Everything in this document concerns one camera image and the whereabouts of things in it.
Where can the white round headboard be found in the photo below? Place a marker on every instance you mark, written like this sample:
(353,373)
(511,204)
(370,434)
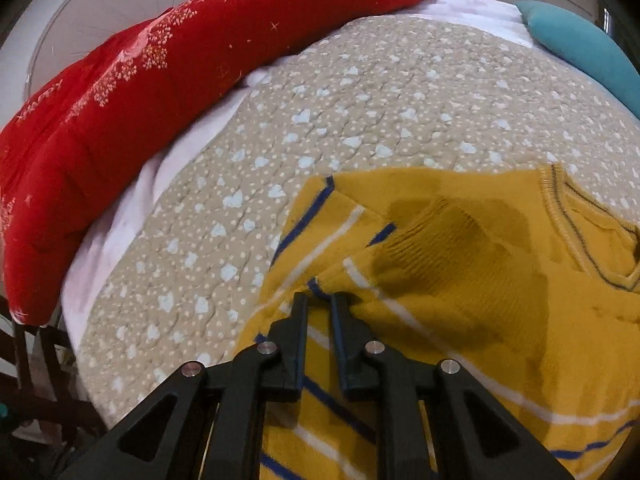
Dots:
(100,15)

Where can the white bed sheet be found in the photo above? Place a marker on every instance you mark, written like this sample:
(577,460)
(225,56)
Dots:
(130,210)

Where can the dark wooden furniture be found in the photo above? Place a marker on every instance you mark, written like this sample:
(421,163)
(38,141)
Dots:
(35,395)

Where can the red printed quilt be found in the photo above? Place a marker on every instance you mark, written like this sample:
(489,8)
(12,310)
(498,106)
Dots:
(150,100)

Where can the yellow striped knit sweater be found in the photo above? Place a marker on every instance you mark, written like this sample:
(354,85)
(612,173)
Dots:
(475,285)

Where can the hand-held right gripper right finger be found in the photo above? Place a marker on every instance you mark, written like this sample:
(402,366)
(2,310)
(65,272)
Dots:
(340,340)

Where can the beige dotted quilted blanket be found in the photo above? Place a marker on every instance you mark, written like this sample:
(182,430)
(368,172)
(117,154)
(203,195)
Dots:
(350,110)

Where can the teal pillow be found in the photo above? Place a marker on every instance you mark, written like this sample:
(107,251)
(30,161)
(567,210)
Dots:
(585,50)

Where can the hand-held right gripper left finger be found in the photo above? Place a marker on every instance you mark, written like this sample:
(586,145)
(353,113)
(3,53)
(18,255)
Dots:
(301,340)

